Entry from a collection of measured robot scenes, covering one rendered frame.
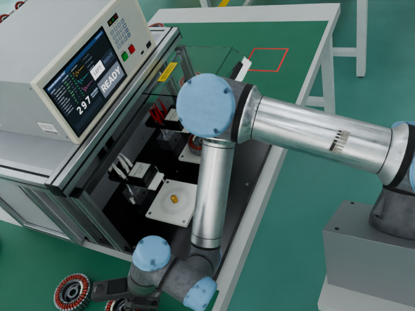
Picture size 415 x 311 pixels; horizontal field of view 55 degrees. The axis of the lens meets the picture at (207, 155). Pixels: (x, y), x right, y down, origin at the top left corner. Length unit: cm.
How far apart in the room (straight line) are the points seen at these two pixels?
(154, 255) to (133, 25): 69
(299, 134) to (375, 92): 197
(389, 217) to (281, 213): 125
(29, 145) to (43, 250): 41
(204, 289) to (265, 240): 119
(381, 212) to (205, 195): 38
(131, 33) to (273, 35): 84
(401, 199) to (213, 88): 45
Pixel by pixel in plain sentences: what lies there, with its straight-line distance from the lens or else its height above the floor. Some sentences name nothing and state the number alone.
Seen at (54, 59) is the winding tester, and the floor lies 132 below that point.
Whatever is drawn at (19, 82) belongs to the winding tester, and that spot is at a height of 132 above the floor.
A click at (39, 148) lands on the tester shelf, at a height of 111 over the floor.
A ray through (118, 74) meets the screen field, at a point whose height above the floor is 116.
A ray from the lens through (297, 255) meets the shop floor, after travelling 198.
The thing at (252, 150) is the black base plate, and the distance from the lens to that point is 135.
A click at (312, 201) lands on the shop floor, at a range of 213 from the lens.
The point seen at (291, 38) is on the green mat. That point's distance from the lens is 185.
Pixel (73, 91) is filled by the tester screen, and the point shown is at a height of 123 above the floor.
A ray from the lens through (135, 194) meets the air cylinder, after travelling 130.
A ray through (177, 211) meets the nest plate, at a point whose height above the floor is 78.
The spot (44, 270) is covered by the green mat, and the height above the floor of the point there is 75.
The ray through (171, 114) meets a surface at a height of 92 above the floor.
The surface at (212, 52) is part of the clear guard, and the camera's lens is 130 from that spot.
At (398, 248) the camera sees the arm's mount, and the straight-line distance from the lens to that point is 86.
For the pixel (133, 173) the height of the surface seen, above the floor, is 92.
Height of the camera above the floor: 175
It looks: 45 degrees down
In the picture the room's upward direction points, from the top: 22 degrees counter-clockwise
